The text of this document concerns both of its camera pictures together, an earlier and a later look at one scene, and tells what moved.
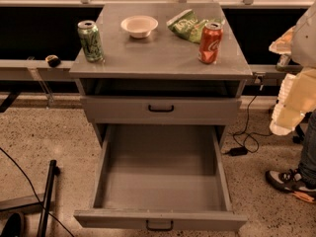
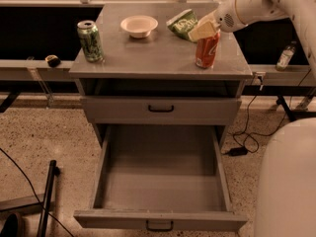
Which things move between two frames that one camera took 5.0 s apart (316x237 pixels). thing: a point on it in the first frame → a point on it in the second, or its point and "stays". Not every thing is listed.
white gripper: x=305 y=40 → x=224 y=17
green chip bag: x=189 y=27 stays
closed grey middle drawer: x=158 y=111 stays
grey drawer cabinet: x=166 y=64 stays
